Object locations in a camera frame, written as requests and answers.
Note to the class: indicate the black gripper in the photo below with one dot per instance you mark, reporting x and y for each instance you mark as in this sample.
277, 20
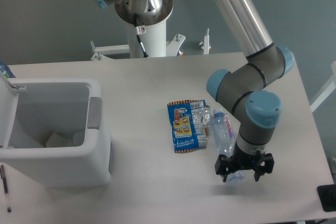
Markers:
245, 156

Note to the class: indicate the crushed clear plastic bottle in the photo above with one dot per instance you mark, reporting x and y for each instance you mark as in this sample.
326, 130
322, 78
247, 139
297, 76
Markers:
223, 132

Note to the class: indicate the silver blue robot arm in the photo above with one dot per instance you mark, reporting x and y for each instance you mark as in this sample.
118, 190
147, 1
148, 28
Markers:
242, 92

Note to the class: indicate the white trash can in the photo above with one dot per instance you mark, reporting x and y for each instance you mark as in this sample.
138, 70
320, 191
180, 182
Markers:
60, 137

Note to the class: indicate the blue foil snack wrapper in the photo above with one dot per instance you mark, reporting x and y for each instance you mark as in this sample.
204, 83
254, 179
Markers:
190, 120

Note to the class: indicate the black device at edge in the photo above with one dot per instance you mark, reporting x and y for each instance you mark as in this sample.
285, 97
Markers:
327, 197

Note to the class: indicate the black white pen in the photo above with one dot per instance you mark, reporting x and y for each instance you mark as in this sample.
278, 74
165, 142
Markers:
6, 192

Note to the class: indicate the blue bottle behind bin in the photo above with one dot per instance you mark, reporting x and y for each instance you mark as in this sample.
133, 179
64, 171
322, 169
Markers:
6, 71

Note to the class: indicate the white frame bar right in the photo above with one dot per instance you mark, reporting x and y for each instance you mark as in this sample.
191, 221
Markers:
324, 91

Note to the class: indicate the white pedestal foot right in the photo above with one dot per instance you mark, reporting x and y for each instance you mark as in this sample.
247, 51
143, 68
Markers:
205, 45

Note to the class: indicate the white pedestal foot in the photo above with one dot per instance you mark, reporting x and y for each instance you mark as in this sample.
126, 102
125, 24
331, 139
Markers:
104, 52
205, 45
173, 47

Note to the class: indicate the white pedestal foot middle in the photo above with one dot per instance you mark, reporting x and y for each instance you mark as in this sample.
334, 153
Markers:
173, 47

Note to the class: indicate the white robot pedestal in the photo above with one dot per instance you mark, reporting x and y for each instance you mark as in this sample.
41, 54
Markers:
147, 37

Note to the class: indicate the white pedestal foot left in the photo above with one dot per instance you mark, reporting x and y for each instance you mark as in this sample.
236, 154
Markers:
104, 52

